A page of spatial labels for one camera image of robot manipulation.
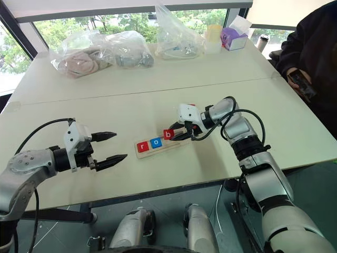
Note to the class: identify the purple tissue box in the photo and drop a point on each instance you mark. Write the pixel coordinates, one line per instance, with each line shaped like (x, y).
(234, 40)

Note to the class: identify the translucent plastic container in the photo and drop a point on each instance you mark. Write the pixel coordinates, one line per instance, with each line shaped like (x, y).
(212, 39)

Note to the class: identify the white tumbler with dark lid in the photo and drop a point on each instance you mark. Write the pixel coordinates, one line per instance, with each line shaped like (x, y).
(262, 43)

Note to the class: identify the red letter block b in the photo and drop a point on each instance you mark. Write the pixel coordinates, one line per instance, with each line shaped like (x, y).
(168, 134)

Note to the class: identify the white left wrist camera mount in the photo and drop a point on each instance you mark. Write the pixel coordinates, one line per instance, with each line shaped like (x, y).
(75, 135)

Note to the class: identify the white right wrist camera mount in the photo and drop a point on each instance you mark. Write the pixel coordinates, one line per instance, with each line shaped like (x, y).
(187, 112)

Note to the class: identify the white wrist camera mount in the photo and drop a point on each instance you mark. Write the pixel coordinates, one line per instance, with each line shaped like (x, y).
(187, 112)
(75, 135)

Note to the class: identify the black table support bar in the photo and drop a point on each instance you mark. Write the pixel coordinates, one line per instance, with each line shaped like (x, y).
(60, 214)

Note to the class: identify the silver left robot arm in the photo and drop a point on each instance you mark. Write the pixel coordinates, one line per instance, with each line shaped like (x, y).
(21, 171)

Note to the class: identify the wooden letter tray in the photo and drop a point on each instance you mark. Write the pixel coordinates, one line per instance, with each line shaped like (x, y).
(158, 152)

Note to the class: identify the person in black jacket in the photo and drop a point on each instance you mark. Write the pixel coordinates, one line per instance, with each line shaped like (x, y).
(313, 47)

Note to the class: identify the silver robot leg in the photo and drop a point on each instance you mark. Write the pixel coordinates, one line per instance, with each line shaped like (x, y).
(198, 226)
(129, 229)

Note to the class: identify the black smartphone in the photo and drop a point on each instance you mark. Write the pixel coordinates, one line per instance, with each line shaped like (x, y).
(304, 85)

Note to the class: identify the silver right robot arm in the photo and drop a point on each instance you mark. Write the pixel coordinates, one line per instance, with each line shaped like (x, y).
(266, 171)

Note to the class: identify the plastic bag with grey items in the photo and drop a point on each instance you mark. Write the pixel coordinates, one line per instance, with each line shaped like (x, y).
(131, 55)

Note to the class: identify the blue letter block o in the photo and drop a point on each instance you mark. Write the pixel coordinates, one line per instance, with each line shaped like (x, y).
(156, 143)

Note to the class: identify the red letter block r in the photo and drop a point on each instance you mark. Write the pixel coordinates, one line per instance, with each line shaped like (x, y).
(143, 147)

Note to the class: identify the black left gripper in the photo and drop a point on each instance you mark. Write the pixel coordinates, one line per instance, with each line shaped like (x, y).
(82, 158)

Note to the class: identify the black window frame post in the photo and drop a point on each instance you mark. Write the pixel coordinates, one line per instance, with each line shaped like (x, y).
(18, 31)

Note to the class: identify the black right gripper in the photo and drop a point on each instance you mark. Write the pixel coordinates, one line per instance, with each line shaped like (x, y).
(190, 131)

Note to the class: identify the plastic bag with pink plush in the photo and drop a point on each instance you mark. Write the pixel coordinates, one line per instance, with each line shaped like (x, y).
(79, 60)

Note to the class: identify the person's hand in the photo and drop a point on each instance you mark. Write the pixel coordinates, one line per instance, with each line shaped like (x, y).
(292, 79)

